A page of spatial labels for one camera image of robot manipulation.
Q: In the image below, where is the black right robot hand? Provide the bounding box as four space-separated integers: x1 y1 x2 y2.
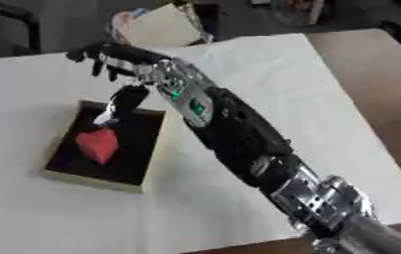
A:
65 41 173 126

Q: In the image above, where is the red toy strawberry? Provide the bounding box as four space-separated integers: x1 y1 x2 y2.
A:
73 127 121 166

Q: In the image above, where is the beige bag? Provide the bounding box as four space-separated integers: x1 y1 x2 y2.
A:
110 2 216 50

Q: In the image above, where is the black chair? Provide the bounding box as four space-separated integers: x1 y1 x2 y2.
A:
0 0 45 60

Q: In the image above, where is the tan box with dark inside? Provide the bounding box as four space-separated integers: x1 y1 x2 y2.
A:
39 99 170 194

